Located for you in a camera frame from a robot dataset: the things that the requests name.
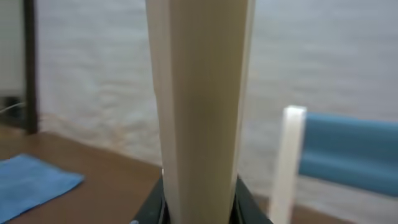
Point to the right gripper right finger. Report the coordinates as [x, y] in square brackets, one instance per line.
[247, 208]

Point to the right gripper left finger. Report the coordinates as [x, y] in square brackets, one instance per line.
[152, 208]

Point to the white pipette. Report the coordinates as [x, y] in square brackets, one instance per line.
[199, 109]

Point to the white and blue stand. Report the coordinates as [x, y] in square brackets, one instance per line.
[348, 149]

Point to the blue cloth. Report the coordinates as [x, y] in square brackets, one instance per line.
[28, 183]

